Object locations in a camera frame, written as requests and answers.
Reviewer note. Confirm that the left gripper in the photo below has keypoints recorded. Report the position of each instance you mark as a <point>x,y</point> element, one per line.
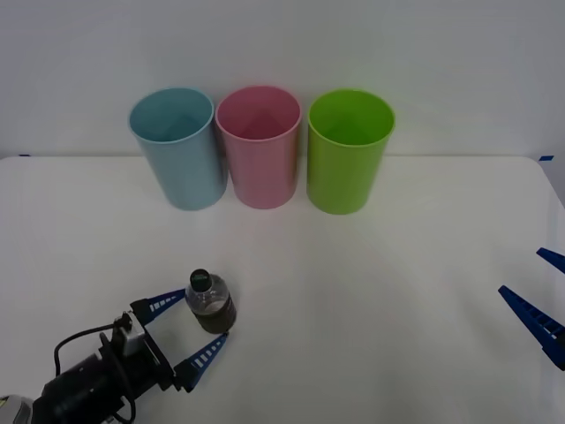
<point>152,366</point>

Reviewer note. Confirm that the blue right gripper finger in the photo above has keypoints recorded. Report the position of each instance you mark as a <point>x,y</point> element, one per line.
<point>540,324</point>
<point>554,260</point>

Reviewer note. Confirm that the small clear bottle dark label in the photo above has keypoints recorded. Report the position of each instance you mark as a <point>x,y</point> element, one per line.
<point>213,311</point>

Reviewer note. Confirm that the pale blue plastic bin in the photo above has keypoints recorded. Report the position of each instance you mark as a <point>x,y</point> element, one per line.
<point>190,176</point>

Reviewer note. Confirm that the pink plastic bin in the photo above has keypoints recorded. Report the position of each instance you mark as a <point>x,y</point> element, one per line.
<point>262,176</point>

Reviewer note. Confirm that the green plastic bin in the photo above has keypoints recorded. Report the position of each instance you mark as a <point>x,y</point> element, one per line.
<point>342,181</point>

